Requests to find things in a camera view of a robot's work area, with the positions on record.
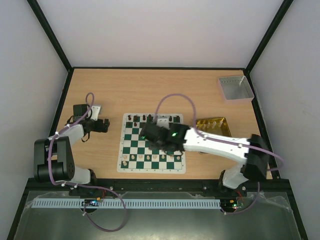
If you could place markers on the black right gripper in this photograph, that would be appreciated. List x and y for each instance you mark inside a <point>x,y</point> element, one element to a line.
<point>149,133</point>

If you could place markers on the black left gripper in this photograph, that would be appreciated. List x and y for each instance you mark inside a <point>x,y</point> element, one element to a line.
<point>105,125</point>

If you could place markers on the green white chess board mat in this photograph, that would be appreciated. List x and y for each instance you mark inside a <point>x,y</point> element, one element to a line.
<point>154,161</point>

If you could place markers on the gold tin tray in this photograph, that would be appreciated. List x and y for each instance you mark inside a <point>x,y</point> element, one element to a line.
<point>215,125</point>

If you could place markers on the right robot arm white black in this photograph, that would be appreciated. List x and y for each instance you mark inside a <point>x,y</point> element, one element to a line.
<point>251,154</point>

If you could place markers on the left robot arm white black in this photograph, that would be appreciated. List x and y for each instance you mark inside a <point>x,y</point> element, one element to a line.
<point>53,156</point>

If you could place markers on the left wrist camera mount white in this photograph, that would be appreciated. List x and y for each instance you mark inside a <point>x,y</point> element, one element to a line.
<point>95,111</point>

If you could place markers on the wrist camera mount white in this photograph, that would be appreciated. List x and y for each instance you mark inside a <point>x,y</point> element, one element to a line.
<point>95,111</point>
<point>163,122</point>

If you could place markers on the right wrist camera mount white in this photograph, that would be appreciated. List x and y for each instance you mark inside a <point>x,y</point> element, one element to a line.
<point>163,122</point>

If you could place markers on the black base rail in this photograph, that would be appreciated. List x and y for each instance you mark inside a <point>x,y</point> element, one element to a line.
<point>205,188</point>

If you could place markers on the white slotted cable duct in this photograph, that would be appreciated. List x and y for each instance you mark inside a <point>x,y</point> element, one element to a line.
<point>72,203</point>

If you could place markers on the black enclosure frame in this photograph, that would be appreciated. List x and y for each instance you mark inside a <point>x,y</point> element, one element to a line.
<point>105,33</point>

